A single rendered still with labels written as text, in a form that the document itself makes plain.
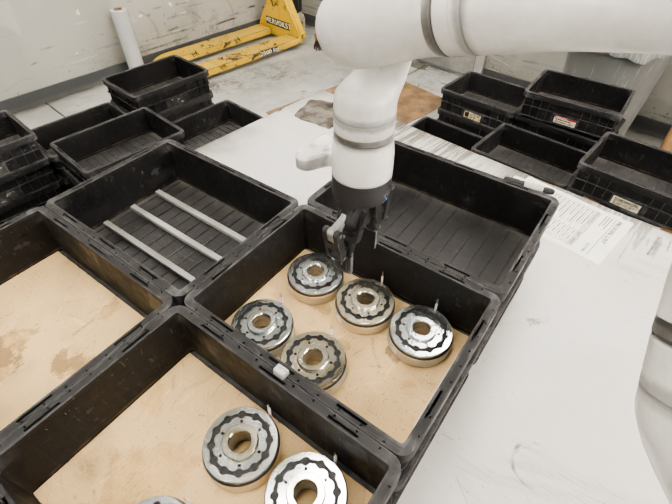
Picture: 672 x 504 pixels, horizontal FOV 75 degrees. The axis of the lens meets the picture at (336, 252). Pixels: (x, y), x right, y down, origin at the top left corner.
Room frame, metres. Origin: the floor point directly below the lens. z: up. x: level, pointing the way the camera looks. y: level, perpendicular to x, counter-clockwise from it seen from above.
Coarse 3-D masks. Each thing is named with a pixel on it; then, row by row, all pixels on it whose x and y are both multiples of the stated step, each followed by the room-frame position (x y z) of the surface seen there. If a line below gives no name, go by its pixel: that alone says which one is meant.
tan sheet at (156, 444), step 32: (160, 384) 0.33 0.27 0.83; (192, 384) 0.33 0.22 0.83; (224, 384) 0.33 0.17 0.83; (128, 416) 0.28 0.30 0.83; (160, 416) 0.28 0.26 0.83; (192, 416) 0.28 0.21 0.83; (96, 448) 0.23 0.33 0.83; (128, 448) 0.23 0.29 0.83; (160, 448) 0.23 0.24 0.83; (192, 448) 0.23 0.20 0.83; (288, 448) 0.23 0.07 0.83; (64, 480) 0.19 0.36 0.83; (96, 480) 0.19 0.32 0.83; (128, 480) 0.19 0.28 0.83; (160, 480) 0.19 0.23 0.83; (192, 480) 0.19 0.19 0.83; (352, 480) 0.19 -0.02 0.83
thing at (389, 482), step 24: (168, 312) 0.39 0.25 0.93; (192, 312) 0.39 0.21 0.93; (144, 336) 0.35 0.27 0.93; (216, 336) 0.36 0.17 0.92; (120, 360) 0.32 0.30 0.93; (288, 384) 0.28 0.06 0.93; (48, 408) 0.25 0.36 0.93; (312, 408) 0.24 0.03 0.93; (24, 432) 0.21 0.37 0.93; (360, 432) 0.21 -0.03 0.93; (0, 456) 0.19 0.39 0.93; (384, 456) 0.19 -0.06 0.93; (384, 480) 0.16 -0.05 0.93
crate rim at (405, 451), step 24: (288, 216) 0.61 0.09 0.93; (264, 240) 0.55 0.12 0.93; (432, 264) 0.49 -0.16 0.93; (480, 288) 0.44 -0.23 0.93; (240, 336) 0.35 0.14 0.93; (480, 336) 0.35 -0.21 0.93; (264, 360) 0.31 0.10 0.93; (456, 360) 0.31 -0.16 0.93; (312, 384) 0.28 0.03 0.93; (336, 408) 0.24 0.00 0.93; (432, 408) 0.25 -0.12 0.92; (384, 432) 0.21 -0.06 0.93; (408, 456) 0.19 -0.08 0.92
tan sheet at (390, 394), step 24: (288, 264) 0.59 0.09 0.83; (264, 288) 0.52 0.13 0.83; (288, 288) 0.52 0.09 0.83; (312, 312) 0.47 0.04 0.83; (336, 336) 0.42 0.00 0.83; (360, 336) 0.42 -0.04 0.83; (384, 336) 0.42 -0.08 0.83; (456, 336) 0.42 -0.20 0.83; (360, 360) 0.37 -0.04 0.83; (384, 360) 0.37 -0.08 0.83; (360, 384) 0.33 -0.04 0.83; (384, 384) 0.33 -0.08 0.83; (408, 384) 0.33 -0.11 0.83; (432, 384) 0.33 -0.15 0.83; (360, 408) 0.29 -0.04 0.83; (384, 408) 0.29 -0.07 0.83; (408, 408) 0.29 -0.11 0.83; (408, 432) 0.26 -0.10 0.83
